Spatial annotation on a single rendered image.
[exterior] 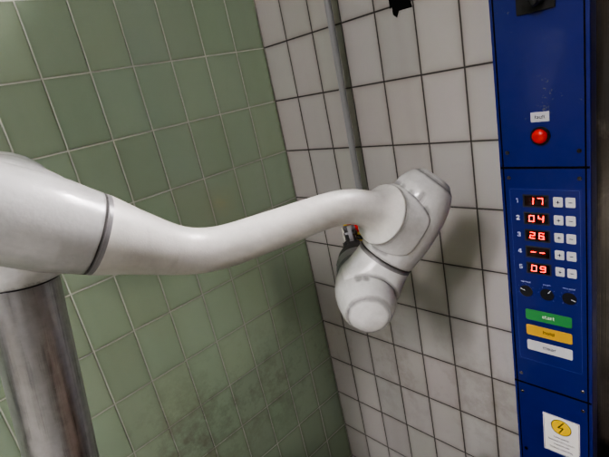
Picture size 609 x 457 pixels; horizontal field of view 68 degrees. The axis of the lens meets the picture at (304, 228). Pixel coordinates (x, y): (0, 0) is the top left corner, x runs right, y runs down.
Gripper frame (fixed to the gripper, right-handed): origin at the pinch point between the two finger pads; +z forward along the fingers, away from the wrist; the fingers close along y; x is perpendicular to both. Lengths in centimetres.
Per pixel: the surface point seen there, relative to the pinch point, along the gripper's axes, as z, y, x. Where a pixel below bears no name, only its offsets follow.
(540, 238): -23.1, 0.3, 36.2
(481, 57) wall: -13.3, -35.2, 31.0
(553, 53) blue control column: -25, -34, 39
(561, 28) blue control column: -26, -37, 40
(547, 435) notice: -23, 49, 36
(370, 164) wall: 9.2, -14.3, 8.8
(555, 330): -24.7, 20.6, 37.7
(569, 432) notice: -26, 46, 39
